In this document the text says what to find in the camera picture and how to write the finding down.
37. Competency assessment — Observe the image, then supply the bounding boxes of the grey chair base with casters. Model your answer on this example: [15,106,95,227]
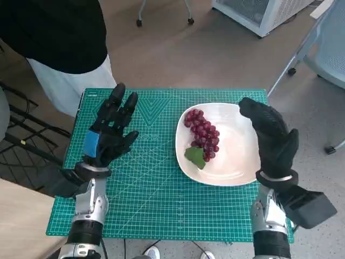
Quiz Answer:
[136,0,195,28]

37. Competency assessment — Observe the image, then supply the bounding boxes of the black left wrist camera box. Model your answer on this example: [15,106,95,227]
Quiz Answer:
[37,168,89,201]

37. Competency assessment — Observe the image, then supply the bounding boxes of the person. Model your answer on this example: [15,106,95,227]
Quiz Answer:
[0,0,118,118]

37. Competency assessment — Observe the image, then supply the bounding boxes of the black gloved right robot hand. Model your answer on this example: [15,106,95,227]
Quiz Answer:
[238,97,300,179]

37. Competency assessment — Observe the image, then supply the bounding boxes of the light blue mesh chair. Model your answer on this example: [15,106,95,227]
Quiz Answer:
[266,0,345,155]

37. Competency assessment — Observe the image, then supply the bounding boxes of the green cutting mat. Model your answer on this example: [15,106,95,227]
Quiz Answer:
[45,88,295,240]

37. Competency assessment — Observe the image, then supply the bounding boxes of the white square plate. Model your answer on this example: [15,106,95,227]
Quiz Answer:
[175,103,261,187]

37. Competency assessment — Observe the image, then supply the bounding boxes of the light wooden desk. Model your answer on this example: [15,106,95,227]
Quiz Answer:
[0,178,68,259]

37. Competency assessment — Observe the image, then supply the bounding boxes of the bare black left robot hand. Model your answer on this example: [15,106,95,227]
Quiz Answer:
[83,82,140,167]

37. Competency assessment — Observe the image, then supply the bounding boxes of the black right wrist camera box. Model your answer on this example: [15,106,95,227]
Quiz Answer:
[274,185,338,230]

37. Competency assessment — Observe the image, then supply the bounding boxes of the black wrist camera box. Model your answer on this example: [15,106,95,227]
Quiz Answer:
[274,185,338,230]
[37,168,89,201]

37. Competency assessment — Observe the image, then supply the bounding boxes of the black floor cable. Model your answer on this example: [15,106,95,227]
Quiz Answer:
[122,238,205,259]

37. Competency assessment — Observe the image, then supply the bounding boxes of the grey round seat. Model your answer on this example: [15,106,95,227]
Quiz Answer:
[0,87,11,141]

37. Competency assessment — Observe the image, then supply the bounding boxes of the black metal rack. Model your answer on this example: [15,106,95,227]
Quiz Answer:
[0,80,71,173]

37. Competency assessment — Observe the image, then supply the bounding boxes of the red toy grape bunch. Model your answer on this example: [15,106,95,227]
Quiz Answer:
[183,108,220,171]

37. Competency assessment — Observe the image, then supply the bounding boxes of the white glass-door cabinet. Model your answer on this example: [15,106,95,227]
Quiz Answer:
[211,0,319,39]

